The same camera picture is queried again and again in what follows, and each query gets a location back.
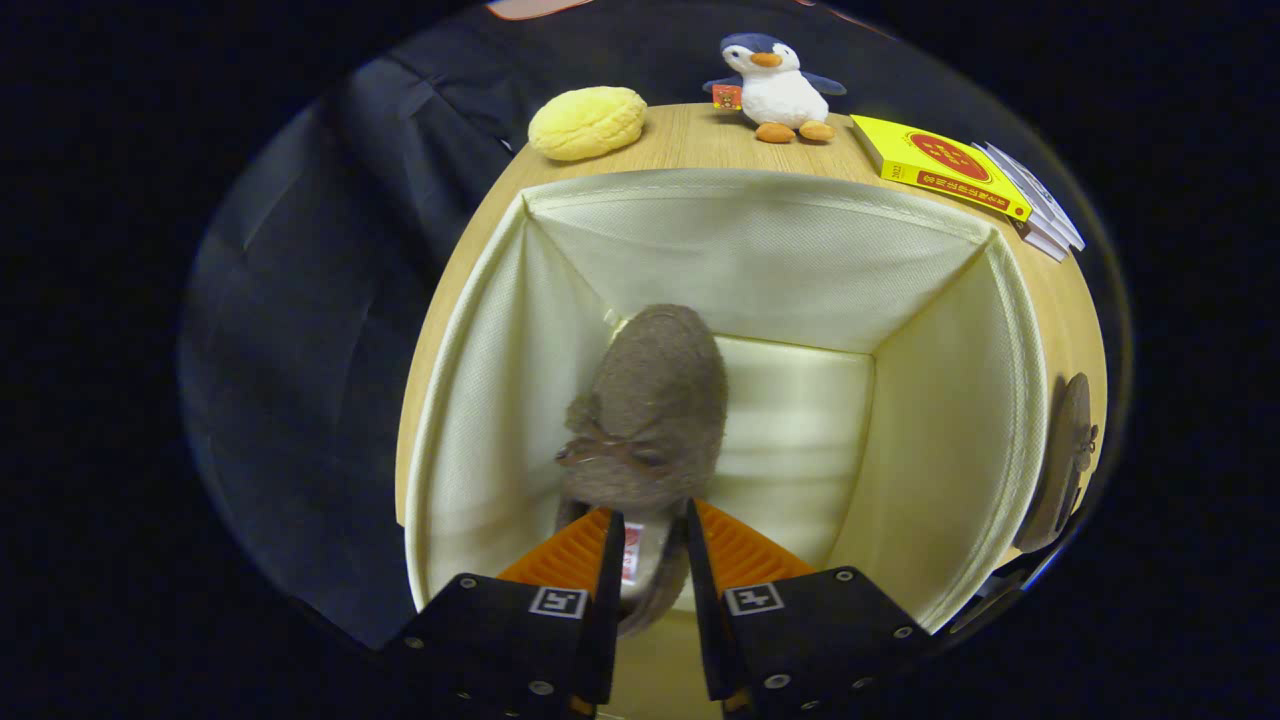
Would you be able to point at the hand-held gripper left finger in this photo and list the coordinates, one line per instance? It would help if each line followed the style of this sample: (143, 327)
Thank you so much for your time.
(605, 620)

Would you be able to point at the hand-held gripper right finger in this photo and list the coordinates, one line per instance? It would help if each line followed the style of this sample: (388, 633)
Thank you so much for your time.
(705, 620)

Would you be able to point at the brown fuzzy shoe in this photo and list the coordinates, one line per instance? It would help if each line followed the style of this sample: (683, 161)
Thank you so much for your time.
(1065, 470)
(650, 400)

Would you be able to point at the beige fabric storage box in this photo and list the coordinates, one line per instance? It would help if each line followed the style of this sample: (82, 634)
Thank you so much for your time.
(780, 260)

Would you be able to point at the yellow bun toy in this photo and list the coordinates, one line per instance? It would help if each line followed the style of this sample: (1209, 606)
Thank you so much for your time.
(587, 123)

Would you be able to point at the yellow book with red circle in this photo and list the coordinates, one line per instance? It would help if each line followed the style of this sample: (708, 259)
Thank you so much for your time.
(935, 165)

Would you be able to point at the stack of white booklets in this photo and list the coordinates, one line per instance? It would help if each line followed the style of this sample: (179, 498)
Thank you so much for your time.
(1045, 215)

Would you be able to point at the penguin plush toy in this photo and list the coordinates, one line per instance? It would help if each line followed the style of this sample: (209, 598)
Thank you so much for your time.
(780, 95)

